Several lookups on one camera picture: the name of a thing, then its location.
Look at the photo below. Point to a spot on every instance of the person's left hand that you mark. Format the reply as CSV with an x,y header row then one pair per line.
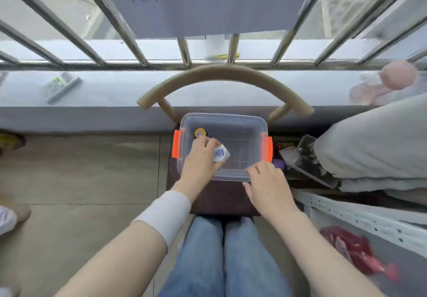
x,y
198,167

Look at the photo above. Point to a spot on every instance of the person's right hand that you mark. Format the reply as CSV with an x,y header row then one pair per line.
x,y
270,190

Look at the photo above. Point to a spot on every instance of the white bottle brown label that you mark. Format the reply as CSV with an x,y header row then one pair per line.
x,y
220,153

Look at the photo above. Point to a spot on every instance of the gold cap dark bottle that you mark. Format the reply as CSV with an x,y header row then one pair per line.
x,y
200,133

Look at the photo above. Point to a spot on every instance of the clear storage box orange latches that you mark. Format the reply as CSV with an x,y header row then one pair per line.
x,y
240,133

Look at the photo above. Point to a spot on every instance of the white metal shelf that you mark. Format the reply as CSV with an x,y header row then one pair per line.
x,y
350,211

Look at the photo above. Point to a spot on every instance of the person's right forearm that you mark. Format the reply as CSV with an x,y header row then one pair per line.
x,y
317,260

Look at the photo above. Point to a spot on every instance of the person's left forearm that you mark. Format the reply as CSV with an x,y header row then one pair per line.
x,y
116,266

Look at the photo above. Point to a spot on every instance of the person's blue jeans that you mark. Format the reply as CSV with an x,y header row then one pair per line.
x,y
207,263

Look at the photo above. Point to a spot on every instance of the small purple item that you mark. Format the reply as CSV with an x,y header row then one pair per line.
x,y
279,164

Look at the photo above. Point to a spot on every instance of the wooden chair brown seat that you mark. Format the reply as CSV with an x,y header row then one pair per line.
x,y
217,200

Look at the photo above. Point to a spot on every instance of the clear plastic tray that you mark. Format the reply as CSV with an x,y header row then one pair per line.
x,y
310,163

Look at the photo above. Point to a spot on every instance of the white knit wristband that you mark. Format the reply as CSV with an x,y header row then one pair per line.
x,y
163,216

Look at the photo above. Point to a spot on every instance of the red plastic packets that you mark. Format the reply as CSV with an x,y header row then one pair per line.
x,y
350,250

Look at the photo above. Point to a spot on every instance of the grey folded bedding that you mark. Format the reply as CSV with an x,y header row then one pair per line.
x,y
367,147

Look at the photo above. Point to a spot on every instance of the metal window grille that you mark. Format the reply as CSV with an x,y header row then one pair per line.
x,y
83,66

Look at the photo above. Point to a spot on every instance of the grey paper sheet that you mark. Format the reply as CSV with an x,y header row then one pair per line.
x,y
207,7

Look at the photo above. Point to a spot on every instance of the yellow black slipper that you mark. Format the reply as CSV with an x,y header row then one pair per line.
x,y
10,141

